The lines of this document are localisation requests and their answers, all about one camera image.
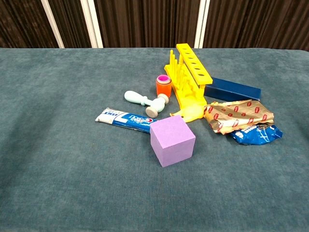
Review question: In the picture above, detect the orange stacking cup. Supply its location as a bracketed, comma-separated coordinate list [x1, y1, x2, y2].
[155, 78, 172, 98]

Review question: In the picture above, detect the yellow rubber chicken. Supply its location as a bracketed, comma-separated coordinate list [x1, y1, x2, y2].
[169, 103, 209, 123]

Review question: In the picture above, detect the yellow test tube rack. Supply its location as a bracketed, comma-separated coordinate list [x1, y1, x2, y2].
[164, 43, 213, 115]

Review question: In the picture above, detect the pink stacking cup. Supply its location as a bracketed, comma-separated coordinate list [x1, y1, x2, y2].
[156, 74, 171, 84]

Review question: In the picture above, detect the teal table cloth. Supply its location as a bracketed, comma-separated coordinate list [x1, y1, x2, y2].
[0, 47, 309, 232]

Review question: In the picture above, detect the mint toy hammer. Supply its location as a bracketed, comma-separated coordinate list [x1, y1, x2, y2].
[124, 90, 169, 116]

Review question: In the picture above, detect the purple cube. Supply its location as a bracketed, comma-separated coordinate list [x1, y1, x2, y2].
[149, 115, 196, 168]

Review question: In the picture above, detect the blue white toothpaste tube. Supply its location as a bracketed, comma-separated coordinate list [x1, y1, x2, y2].
[95, 107, 158, 133]

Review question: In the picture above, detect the dark blue box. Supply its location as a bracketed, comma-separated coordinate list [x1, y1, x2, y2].
[204, 77, 262, 102]

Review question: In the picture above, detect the blue snack bag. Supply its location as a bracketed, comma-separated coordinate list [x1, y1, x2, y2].
[228, 124, 283, 146]

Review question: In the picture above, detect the white partition post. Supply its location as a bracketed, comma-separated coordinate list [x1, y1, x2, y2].
[80, 0, 104, 48]
[194, 0, 211, 48]
[40, 0, 65, 48]

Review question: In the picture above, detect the gold red snack wrapper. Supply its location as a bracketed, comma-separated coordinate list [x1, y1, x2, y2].
[204, 99, 275, 135]

